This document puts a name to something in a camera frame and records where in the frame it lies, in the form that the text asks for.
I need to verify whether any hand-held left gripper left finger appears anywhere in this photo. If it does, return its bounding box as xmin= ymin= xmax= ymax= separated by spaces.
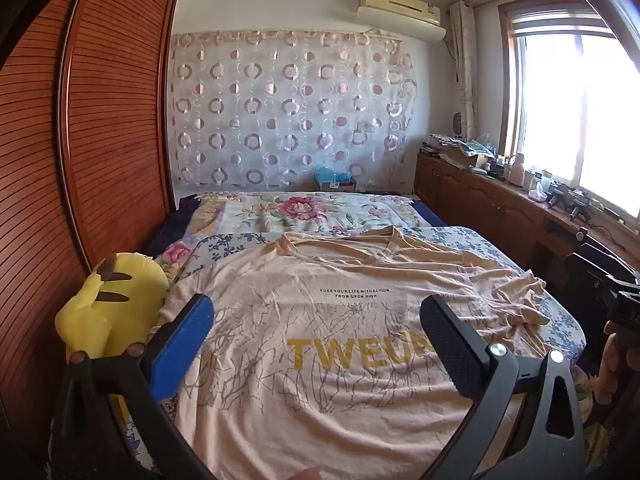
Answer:
xmin=52 ymin=292 xmax=216 ymax=480

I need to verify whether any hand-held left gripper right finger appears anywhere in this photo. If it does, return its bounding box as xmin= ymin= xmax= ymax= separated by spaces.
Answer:
xmin=419 ymin=294 xmax=586 ymax=480

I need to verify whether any beige printed T-shirt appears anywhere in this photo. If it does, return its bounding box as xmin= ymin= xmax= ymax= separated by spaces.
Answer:
xmin=160 ymin=226 xmax=551 ymax=480

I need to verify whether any yellow plush toy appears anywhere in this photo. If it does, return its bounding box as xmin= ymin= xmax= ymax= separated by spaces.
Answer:
xmin=54 ymin=252 xmax=171 ymax=411

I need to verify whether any bed with floral sheets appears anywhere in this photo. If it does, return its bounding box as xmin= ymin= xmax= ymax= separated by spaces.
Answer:
xmin=125 ymin=227 xmax=587 ymax=471

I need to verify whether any dark blue bed cover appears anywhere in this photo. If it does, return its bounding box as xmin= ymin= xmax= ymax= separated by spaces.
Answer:
xmin=145 ymin=192 xmax=201 ymax=256

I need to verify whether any long wooden cabinet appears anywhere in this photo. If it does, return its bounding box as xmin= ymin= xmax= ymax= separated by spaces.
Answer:
xmin=414 ymin=152 xmax=640 ymax=281

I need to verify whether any floral blanket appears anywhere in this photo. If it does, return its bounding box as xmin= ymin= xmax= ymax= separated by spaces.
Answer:
xmin=150 ymin=191 xmax=451 ymax=281

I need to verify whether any open cardboard box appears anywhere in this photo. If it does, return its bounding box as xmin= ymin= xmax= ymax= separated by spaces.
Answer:
xmin=447 ymin=139 xmax=497 ymax=168

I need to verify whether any blue bag on box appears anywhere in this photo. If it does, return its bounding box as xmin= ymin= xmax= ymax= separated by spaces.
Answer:
xmin=314 ymin=164 xmax=357 ymax=192

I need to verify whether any wooden framed window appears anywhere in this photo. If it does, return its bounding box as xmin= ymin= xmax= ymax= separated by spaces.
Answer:
xmin=497 ymin=0 xmax=640 ymax=221

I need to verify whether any wooden slatted wardrobe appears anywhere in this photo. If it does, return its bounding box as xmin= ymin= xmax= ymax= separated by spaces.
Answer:
xmin=0 ymin=0 xmax=182 ymax=480

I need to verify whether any sheer circle-pattern curtain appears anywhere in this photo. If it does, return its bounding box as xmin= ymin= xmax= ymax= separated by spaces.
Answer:
xmin=170 ymin=30 xmax=418 ymax=193

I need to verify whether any wall air conditioner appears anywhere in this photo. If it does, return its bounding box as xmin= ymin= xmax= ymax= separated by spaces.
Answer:
xmin=356 ymin=0 xmax=447 ymax=41

